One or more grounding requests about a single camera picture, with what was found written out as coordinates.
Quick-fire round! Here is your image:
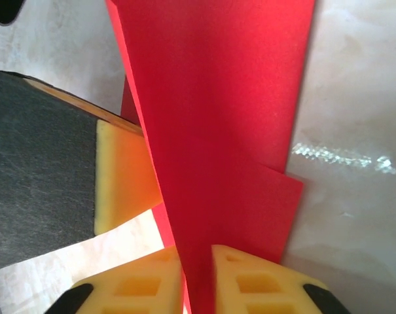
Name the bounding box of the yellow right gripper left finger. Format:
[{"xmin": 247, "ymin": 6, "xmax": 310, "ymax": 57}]
[{"xmin": 50, "ymin": 245, "xmax": 185, "ymax": 314}]

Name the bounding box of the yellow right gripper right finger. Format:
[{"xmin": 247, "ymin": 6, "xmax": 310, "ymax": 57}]
[{"xmin": 211, "ymin": 243, "xmax": 352, "ymax": 314}]

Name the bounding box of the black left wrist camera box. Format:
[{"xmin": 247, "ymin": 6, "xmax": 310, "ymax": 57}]
[{"xmin": 0, "ymin": 0, "xmax": 26, "ymax": 26}]

